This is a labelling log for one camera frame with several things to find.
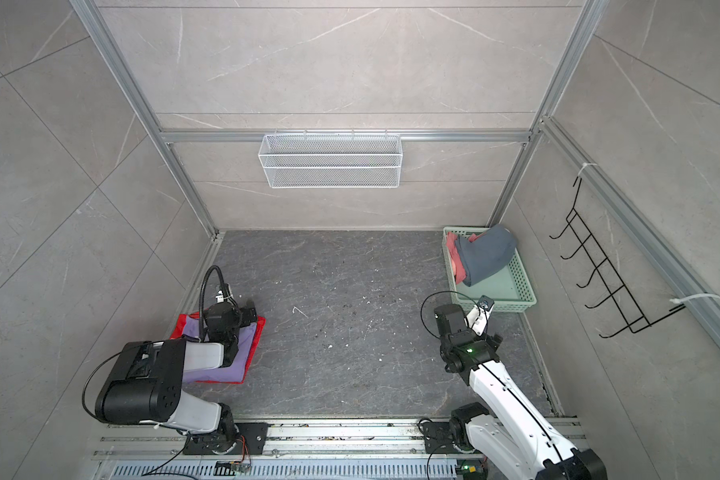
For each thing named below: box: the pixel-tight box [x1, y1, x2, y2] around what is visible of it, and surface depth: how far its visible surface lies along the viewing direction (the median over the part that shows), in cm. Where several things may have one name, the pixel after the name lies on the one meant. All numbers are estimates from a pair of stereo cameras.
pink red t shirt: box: [446, 231, 485, 284], surface depth 103 cm
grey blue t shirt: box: [455, 224, 516, 287], surface depth 103 cm
